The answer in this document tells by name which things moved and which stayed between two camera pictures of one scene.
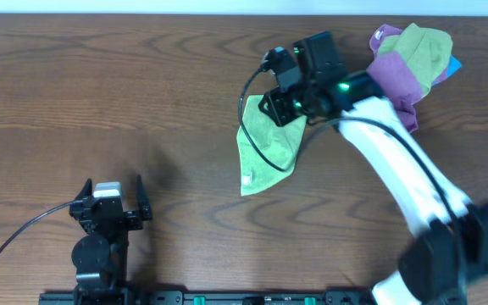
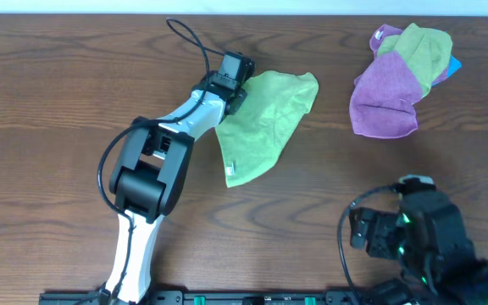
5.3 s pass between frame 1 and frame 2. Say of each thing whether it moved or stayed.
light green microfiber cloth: moved
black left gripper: moved
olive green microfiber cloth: stayed
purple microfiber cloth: stayed
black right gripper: moved
